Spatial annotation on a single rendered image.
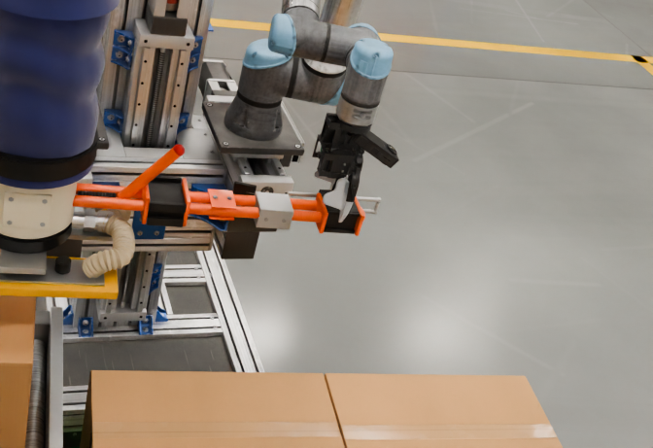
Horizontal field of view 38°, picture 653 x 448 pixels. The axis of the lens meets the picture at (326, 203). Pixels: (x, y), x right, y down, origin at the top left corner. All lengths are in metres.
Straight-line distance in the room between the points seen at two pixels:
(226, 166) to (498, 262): 1.98
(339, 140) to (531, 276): 2.47
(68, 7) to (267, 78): 0.92
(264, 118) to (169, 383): 0.70
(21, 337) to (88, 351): 1.07
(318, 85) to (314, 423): 0.83
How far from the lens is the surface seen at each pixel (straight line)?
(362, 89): 1.76
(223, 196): 1.87
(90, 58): 1.63
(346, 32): 1.84
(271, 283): 3.66
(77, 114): 1.66
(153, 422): 2.32
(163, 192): 1.84
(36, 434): 2.27
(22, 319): 1.94
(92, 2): 1.56
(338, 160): 1.83
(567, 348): 3.90
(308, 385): 2.50
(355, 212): 1.91
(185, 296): 3.19
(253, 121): 2.41
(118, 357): 2.94
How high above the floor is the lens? 2.25
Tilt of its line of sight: 32 degrees down
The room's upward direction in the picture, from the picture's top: 16 degrees clockwise
